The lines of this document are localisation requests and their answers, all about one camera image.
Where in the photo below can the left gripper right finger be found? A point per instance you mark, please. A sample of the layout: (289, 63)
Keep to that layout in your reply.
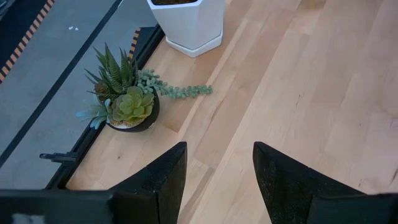
(286, 193)

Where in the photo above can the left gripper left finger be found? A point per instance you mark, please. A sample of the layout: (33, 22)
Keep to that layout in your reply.
(161, 186)

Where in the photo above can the succulent plant in black pot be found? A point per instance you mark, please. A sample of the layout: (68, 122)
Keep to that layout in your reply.
(132, 105)

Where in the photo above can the black clamp lever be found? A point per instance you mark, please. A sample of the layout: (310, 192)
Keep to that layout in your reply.
(59, 157)

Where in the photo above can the hazard-striped black mat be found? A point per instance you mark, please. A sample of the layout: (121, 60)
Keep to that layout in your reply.
(15, 31)
(140, 39)

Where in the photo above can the cactus in white hexagonal pot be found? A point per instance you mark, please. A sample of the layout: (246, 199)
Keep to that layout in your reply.
(189, 25)

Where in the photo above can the white floor scrap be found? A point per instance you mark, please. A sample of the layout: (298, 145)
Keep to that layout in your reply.
(71, 28)

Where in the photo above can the black aluminium table frame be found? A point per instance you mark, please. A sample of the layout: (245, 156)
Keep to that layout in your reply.
(66, 175)

